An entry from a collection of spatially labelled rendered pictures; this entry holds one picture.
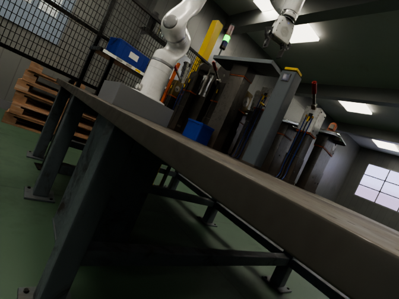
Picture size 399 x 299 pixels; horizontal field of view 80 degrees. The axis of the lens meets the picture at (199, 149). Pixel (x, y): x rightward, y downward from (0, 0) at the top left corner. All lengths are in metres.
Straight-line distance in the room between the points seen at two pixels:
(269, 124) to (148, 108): 0.56
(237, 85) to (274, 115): 0.28
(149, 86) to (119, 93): 0.18
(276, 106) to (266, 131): 0.12
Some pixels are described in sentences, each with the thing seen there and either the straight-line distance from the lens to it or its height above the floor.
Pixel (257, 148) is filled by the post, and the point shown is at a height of 0.78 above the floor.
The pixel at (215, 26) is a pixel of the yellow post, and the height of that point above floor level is 1.91.
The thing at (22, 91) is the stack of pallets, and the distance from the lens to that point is 3.38.
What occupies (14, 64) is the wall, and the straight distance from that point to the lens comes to 4.20.
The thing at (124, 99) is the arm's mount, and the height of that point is 0.74.
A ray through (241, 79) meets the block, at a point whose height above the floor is 1.07.
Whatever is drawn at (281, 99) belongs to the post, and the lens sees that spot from 1.09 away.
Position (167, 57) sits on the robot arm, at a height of 1.01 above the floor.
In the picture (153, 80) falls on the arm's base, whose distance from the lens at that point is 1.23.
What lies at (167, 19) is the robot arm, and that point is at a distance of 1.28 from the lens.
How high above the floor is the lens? 0.71
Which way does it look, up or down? 2 degrees down
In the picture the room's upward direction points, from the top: 24 degrees clockwise
